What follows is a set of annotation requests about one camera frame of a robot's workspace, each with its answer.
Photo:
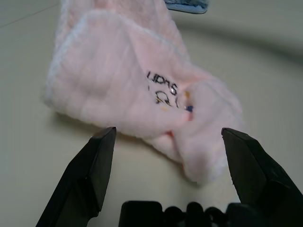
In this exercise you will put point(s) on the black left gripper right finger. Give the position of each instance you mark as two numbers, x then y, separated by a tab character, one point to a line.
255	170

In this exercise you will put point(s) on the pink embroidered towel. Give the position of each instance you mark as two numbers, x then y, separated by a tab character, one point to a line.
106	71

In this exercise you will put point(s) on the blue folded towel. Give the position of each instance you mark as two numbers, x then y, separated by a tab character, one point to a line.
187	7

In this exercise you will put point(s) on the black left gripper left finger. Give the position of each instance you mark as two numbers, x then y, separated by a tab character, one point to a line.
78	177

